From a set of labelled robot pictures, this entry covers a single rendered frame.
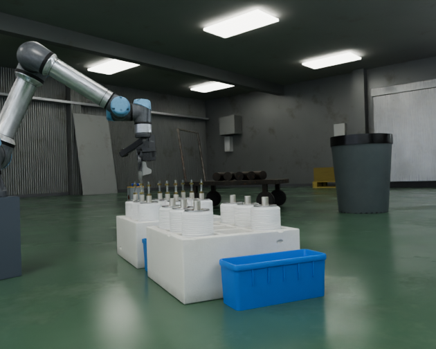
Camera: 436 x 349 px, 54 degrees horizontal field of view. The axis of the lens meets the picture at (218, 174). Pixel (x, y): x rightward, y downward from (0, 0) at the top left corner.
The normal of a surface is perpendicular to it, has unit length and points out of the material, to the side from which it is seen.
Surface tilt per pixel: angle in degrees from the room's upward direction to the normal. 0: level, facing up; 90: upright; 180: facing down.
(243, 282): 92
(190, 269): 90
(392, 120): 90
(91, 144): 80
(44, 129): 90
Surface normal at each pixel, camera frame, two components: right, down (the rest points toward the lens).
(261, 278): 0.41, 0.02
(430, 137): -0.66, 0.01
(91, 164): 0.73, -0.20
